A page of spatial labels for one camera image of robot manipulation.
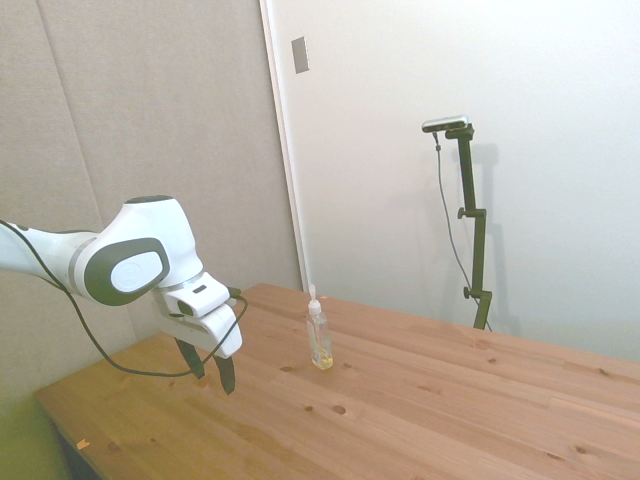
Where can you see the black camera stand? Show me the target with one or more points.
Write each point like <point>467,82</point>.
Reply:
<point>468,175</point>

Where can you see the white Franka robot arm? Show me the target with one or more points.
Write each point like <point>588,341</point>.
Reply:
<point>145,230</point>

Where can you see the clear sanitizer pump bottle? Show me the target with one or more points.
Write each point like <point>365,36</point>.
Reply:
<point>320,345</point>

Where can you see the white vertical wall strip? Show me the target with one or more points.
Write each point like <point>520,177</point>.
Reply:
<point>286,150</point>

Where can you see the grey exterior camera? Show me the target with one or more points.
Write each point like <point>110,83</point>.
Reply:
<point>445,123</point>

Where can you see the grey wall switch plate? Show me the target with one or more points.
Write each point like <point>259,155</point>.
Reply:
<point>300,55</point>

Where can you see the small orange tape scrap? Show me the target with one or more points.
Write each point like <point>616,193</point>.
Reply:
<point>82,443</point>

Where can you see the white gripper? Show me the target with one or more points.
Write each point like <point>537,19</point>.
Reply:
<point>220,332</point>

